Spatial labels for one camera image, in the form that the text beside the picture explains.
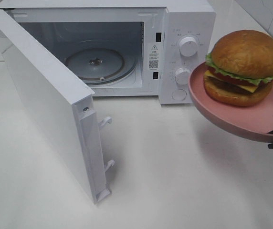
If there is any pink round plate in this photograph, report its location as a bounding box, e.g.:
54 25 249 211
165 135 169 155
189 62 273 143

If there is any burger with lettuce and cheese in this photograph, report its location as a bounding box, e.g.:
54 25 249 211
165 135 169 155
203 30 273 107

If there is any round white door button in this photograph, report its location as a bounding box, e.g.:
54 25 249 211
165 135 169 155
172 89 187 101

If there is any white timer knob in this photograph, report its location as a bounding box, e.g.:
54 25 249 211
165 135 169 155
175 67 191 85

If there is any white microwave door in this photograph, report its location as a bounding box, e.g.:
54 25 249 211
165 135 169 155
0 10 114 203

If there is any upper white power knob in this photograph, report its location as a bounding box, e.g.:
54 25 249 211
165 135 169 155
179 35 199 57

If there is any white warning label sticker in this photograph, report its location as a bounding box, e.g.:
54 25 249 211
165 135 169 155
147 42 162 70

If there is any white microwave oven body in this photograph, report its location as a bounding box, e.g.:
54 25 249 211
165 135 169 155
0 0 216 104

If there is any glass microwave turntable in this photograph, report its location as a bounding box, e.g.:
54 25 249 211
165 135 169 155
65 40 139 86

